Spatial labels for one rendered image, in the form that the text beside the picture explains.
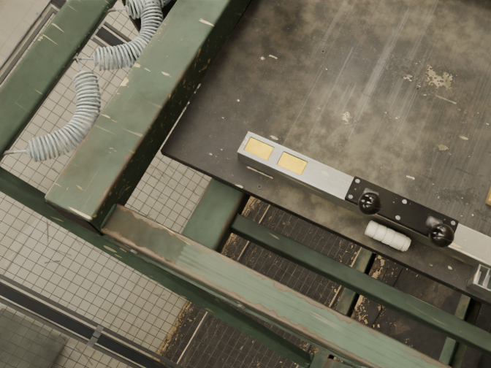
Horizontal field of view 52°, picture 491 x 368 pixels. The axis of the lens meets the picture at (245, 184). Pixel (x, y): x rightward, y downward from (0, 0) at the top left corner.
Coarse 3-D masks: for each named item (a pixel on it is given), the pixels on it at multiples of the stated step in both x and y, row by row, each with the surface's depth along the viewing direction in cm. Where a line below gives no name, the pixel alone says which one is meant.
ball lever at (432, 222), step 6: (432, 216) 89; (426, 222) 89; (432, 222) 89; (438, 222) 89; (432, 228) 80; (438, 228) 78; (444, 228) 78; (450, 228) 79; (432, 234) 79; (438, 234) 78; (444, 234) 78; (450, 234) 78; (432, 240) 79; (438, 240) 78; (444, 240) 78; (450, 240) 78; (438, 246) 79; (444, 246) 79
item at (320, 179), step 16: (272, 144) 97; (240, 160) 99; (256, 160) 96; (272, 160) 96; (304, 160) 96; (288, 176) 95; (304, 176) 94; (320, 176) 94; (336, 176) 94; (320, 192) 95; (336, 192) 93; (352, 208) 94; (384, 224) 94; (416, 240) 93; (464, 240) 89; (480, 240) 89; (464, 256) 90; (480, 256) 88
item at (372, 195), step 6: (366, 192) 91; (372, 192) 81; (360, 198) 81; (366, 198) 80; (372, 198) 80; (378, 198) 80; (360, 204) 81; (366, 204) 80; (372, 204) 80; (378, 204) 80; (360, 210) 82; (366, 210) 80; (372, 210) 80; (378, 210) 81
